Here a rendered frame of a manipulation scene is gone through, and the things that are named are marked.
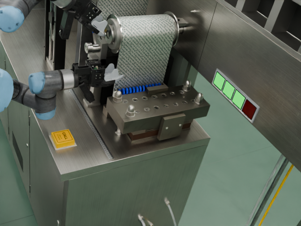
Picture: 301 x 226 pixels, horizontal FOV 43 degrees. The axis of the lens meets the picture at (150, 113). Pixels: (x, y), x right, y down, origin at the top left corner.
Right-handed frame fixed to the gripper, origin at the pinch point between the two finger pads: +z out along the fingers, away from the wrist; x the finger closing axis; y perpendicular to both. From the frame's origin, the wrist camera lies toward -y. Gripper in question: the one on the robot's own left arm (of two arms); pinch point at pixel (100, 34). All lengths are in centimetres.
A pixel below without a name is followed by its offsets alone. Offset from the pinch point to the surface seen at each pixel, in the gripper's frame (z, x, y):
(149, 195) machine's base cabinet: 52, -34, -38
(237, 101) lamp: 32, -44, 18
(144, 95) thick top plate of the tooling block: 25.2, -14.9, -6.8
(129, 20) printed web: 2.9, -3.8, 11.3
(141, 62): 17.7, -8.3, 2.6
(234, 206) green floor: 158, -21, -31
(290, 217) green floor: 182, -43, -11
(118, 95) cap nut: 13.4, -16.0, -12.4
